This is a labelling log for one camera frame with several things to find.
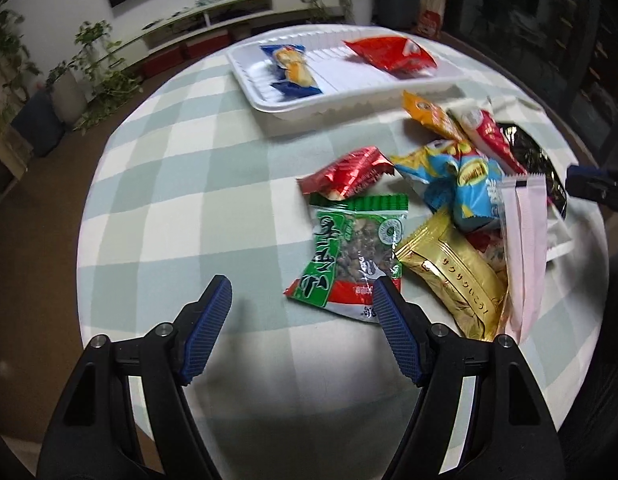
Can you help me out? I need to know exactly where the green nut packet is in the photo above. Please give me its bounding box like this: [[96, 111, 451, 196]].
[[284, 194, 409, 325]]

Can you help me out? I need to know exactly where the red and white snack packet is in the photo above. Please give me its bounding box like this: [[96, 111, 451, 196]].
[[449, 107, 530, 177]]

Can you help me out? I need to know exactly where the long white tv bench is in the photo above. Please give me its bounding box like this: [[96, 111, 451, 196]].
[[96, 0, 350, 68]]

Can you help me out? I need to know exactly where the orange candy packet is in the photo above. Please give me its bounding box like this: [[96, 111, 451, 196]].
[[402, 90, 472, 150]]

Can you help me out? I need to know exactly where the large red snack packet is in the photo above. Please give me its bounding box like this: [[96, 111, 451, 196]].
[[343, 36, 438, 80]]

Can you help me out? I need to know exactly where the blue chips packet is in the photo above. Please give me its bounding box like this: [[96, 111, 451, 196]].
[[391, 140, 510, 233]]

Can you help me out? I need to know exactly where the pale pink snack packet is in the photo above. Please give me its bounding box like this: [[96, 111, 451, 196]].
[[499, 174, 547, 343]]

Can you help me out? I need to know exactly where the blue-grey plant pot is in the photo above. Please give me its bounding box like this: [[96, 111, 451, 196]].
[[10, 89, 66, 157]]

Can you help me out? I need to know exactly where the leafy green plant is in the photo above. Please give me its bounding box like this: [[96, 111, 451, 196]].
[[0, 7, 42, 128], [45, 20, 146, 134]]

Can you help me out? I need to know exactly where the black snack packet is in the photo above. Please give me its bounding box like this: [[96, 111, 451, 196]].
[[494, 121, 570, 221]]

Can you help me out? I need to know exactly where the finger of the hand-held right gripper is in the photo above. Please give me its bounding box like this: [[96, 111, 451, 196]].
[[564, 162, 618, 207]]

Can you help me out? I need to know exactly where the red paper bag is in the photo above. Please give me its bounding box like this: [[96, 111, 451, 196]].
[[416, 9, 443, 39]]

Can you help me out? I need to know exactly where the white plastic tray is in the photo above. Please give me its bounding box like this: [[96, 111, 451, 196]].
[[226, 24, 470, 122]]

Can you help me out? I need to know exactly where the blue pastry snack packet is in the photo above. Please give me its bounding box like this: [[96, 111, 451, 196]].
[[259, 43, 324, 103]]

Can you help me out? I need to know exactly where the gold snack packet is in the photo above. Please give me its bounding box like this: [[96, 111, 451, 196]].
[[395, 207, 510, 342]]

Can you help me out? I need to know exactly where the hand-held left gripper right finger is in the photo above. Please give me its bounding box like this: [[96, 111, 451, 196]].
[[371, 276, 564, 480]]

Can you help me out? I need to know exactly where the red foil snack packet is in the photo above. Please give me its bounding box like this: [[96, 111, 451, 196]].
[[296, 146, 396, 202]]

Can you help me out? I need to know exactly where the red-edged flower print packet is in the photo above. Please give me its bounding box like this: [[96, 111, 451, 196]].
[[466, 230, 510, 273]]

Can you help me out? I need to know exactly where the dark grey plant pot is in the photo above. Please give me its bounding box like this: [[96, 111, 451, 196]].
[[374, 0, 423, 29]]

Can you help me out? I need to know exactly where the red storage box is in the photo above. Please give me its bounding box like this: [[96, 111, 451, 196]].
[[142, 44, 186, 79], [184, 31, 231, 61]]

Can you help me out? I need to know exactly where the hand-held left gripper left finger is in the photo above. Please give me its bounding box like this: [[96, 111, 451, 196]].
[[36, 274, 235, 480]]

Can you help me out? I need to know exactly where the dark glass cabinet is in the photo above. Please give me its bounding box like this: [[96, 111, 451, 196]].
[[448, 0, 618, 166]]

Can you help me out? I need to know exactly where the tall white plant pot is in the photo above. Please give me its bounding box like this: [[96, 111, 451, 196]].
[[345, 0, 376, 27]]

